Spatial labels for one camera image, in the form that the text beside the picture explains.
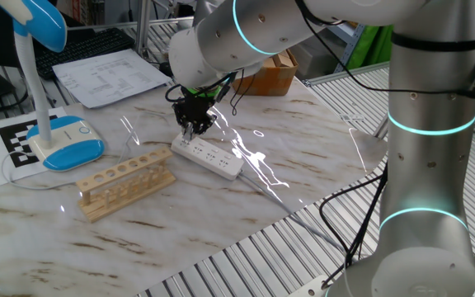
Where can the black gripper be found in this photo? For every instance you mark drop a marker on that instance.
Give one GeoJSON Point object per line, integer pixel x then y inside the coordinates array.
{"type": "Point", "coordinates": [194, 113]}

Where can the white power strip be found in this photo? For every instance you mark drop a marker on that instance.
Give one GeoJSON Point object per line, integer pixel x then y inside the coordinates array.
{"type": "Point", "coordinates": [217, 158]}

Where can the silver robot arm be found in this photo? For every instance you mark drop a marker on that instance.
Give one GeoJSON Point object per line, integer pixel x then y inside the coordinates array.
{"type": "Point", "coordinates": [427, 165]}

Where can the blue white desk lamp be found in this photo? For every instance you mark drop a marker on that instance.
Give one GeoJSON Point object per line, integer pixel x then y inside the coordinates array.
{"type": "Point", "coordinates": [68, 148]}

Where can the printed white paper sheet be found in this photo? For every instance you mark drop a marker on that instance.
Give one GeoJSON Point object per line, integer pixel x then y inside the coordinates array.
{"type": "Point", "coordinates": [105, 78]}

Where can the brown cardboard box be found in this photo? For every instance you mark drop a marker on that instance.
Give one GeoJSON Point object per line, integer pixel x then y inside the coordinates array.
{"type": "Point", "coordinates": [274, 80]}

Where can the wooden test tube rack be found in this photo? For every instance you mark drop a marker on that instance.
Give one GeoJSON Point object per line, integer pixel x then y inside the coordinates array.
{"type": "Point", "coordinates": [97, 210]}

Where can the black keyboard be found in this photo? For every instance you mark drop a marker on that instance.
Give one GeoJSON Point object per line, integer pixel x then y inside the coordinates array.
{"type": "Point", "coordinates": [85, 45]}

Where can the grey metal shelf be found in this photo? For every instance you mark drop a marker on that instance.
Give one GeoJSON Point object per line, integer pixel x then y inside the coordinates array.
{"type": "Point", "coordinates": [351, 45]}

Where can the green cloth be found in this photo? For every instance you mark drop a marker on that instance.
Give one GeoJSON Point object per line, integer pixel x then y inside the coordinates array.
{"type": "Point", "coordinates": [377, 45]}

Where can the aluminium frame post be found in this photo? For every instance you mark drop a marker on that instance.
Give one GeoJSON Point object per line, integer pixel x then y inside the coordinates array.
{"type": "Point", "coordinates": [142, 24]}

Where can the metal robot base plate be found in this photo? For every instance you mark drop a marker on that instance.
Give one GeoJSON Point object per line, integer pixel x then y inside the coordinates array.
{"type": "Point", "coordinates": [307, 288]}

